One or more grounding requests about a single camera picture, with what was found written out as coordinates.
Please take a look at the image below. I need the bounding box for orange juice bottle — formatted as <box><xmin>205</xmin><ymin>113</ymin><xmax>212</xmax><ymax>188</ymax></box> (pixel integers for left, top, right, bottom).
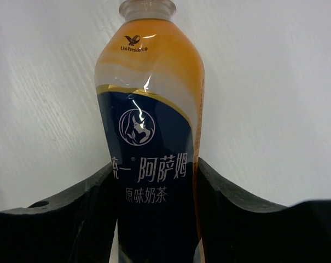
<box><xmin>95</xmin><ymin>1</ymin><xmax>205</xmax><ymax>262</ymax></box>

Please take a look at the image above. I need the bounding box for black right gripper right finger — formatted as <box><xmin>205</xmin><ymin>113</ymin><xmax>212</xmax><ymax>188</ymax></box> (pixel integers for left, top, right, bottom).
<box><xmin>197</xmin><ymin>159</ymin><xmax>331</xmax><ymax>262</ymax></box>

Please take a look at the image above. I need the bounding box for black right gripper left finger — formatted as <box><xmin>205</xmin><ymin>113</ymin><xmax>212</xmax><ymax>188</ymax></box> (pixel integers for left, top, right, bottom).
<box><xmin>0</xmin><ymin>164</ymin><xmax>117</xmax><ymax>262</ymax></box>

